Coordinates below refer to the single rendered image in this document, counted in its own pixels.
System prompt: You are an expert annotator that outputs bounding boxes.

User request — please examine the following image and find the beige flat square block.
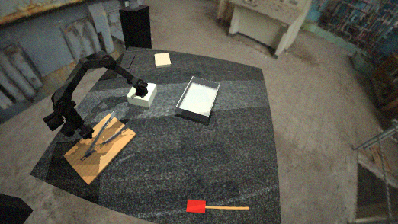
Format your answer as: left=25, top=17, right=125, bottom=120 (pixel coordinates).
left=155, top=53, right=171, bottom=68

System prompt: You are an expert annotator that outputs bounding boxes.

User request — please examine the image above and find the light wooden board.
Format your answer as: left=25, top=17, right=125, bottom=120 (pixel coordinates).
left=64, top=114, right=136, bottom=185

